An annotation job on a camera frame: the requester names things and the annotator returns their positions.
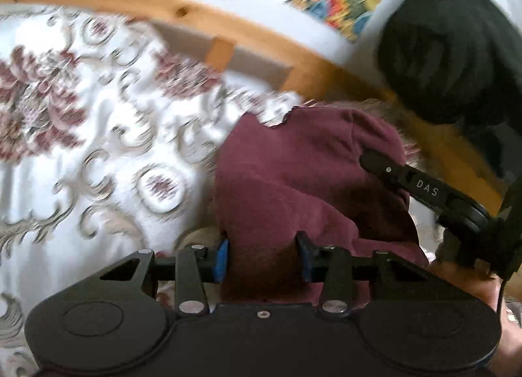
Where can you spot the white floral bed blanket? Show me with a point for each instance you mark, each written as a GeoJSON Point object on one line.
{"type": "Point", "coordinates": [81, 177]}

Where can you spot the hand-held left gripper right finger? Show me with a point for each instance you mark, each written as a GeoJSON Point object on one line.
{"type": "Point", "coordinates": [305, 256]}

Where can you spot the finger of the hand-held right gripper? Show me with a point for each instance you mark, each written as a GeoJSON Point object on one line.
{"type": "Point", "coordinates": [424, 189]}

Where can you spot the person's right hand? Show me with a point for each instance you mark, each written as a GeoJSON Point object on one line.
{"type": "Point", "coordinates": [469, 279]}

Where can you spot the black fuzzy object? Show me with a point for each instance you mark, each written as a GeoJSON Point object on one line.
{"type": "Point", "coordinates": [448, 55]}

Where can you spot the maroon long-sleeved sweater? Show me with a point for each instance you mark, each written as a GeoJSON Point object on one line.
{"type": "Point", "coordinates": [293, 181]}

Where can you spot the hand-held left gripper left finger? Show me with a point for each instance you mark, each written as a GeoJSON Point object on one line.
{"type": "Point", "coordinates": [222, 261]}

